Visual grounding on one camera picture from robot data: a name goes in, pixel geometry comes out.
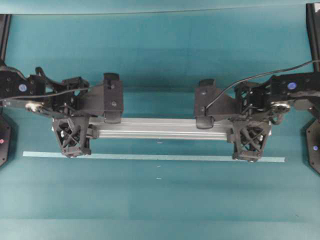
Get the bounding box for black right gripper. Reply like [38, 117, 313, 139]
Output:
[227, 81, 273, 163]

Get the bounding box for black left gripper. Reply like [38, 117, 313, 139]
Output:
[44, 77, 92, 158]

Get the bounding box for silver aluminium extrusion rail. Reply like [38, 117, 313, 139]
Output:
[51, 117, 272, 144]

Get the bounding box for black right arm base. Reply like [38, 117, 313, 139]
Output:
[302, 119, 320, 175]

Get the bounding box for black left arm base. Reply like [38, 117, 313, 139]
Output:
[0, 115, 12, 167]

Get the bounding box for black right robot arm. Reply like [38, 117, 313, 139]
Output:
[229, 72, 320, 162]

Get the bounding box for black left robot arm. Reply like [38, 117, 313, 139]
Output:
[0, 61, 92, 158]

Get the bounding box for light blue tape strip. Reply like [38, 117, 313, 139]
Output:
[22, 150, 287, 163]

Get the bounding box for black left camera cable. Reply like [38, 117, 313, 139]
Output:
[0, 86, 91, 101]

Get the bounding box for black camera cable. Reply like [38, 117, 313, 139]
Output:
[0, 86, 91, 101]
[203, 59, 320, 115]

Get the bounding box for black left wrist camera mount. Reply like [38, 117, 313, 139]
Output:
[81, 72, 124, 124]

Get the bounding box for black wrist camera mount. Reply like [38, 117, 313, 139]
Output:
[81, 72, 124, 124]
[194, 78, 242, 130]

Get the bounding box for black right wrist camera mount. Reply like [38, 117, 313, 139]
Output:
[194, 78, 242, 130]

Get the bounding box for black right camera cable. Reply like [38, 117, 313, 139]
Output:
[203, 59, 320, 115]

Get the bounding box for black left frame post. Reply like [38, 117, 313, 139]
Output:
[0, 14, 12, 62]

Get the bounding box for black frame post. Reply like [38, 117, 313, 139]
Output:
[0, 14, 12, 62]
[306, 2, 320, 72]

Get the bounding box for black right frame post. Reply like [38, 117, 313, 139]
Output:
[306, 2, 320, 72]

